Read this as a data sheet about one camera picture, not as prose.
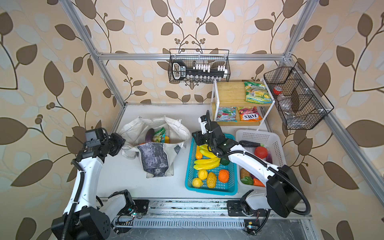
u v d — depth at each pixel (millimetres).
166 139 959
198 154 884
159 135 912
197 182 781
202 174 806
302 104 725
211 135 607
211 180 788
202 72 825
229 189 787
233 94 804
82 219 376
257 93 762
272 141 927
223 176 791
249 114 906
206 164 865
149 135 937
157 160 764
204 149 879
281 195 408
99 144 584
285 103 708
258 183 757
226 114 889
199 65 822
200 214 736
